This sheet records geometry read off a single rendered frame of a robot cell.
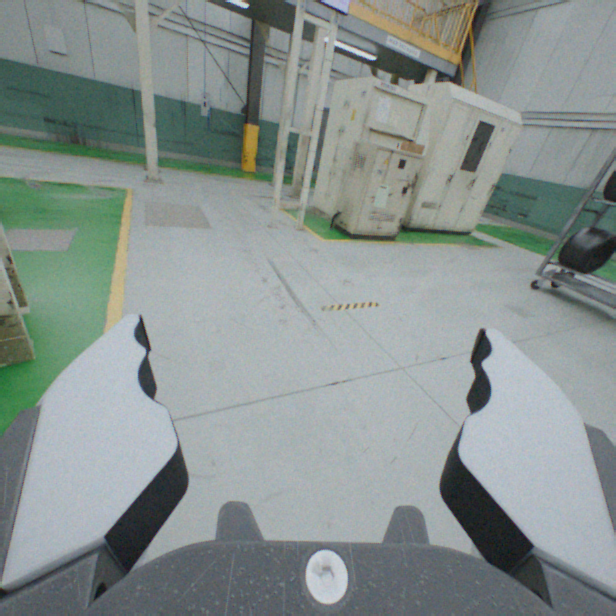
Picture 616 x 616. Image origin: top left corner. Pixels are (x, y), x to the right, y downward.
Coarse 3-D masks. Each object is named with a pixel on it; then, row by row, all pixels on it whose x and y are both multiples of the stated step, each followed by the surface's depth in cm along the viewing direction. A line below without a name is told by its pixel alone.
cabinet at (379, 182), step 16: (352, 144) 408; (368, 144) 380; (352, 160) 411; (368, 160) 381; (384, 160) 382; (400, 160) 392; (416, 160) 403; (352, 176) 413; (368, 176) 385; (384, 176) 395; (400, 176) 406; (416, 176) 416; (352, 192) 416; (368, 192) 397; (384, 192) 408; (400, 192) 420; (352, 208) 419; (368, 208) 411; (384, 208) 423; (400, 208) 436; (336, 224) 461; (352, 224) 422; (368, 224) 426; (384, 224) 439; (400, 224) 453
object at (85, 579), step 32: (32, 416) 7; (0, 448) 6; (0, 480) 5; (0, 512) 5; (0, 544) 5; (0, 576) 4; (64, 576) 4; (96, 576) 4; (0, 608) 4; (32, 608) 4; (64, 608) 4
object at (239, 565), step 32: (224, 512) 5; (416, 512) 5; (192, 544) 4; (224, 544) 4; (256, 544) 4; (288, 544) 4; (320, 544) 4; (352, 544) 4; (384, 544) 4; (416, 544) 4; (128, 576) 4; (160, 576) 4; (192, 576) 4; (224, 576) 4; (256, 576) 4; (288, 576) 4; (320, 576) 4; (352, 576) 4; (384, 576) 4; (416, 576) 4; (448, 576) 4; (480, 576) 4; (96, 608) 4; (128, 608) 4; (160, 608) 4; (192, 608) 4; (224, 608) 4; (256, 608) 4; (288, 608) 4; (320, 608) 4; (352, 608) 4; (384, 608) 4; (416, 608) 4; (448, 608) 4; (480, 608) 4; (512, 608) 4; (544, 608) 4
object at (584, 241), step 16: (608, 160) 311; (592, 192) 326; (608, 192) 318; (576, 208) 338; (608, 208) 357; (592, 224) 368; (560, 240) 353; (576, 240) 341; (592, 240) 330; (608, 240) 328; (560, 256) 357; (576, 256) 340; (592, 256) 334; (608, 256) 353; (544, 272) 372; (560, 272) 400; (576, 272) 352; (592, 272) 357; (576, 288) 344; (592, 288) 363; (608, 304) 318
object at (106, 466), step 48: (144, 336) 10; (96, 384) 8; (144, 384) 8; (48, 432) 6; (96, 432) 6; (144, 432) 6; (48, 480) 5; (96, 480) 5; (144, 480) 6; (48, 528) 5; (96, 528) 5; (144, 528) 6
